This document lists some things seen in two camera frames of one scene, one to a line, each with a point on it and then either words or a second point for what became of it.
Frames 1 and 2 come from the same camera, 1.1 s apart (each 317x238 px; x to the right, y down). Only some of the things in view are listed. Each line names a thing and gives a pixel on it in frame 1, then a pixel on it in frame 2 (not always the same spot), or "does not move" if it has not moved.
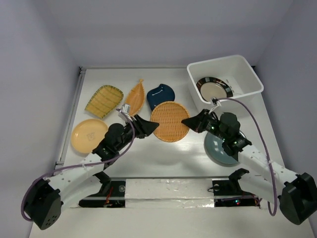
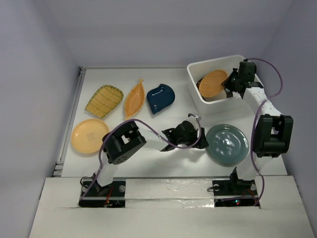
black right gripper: [197, 122] to [227, 83]
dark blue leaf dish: [162, 93] does not move
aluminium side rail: [66, 141] does not move
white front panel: [172, 208] does not move
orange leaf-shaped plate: [135, 97] does not move
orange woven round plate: [169, 115] to [210, 85]
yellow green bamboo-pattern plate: [105, 99] does not move
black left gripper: [143, 129] to [201, 144]
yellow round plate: [87, 134] does not move
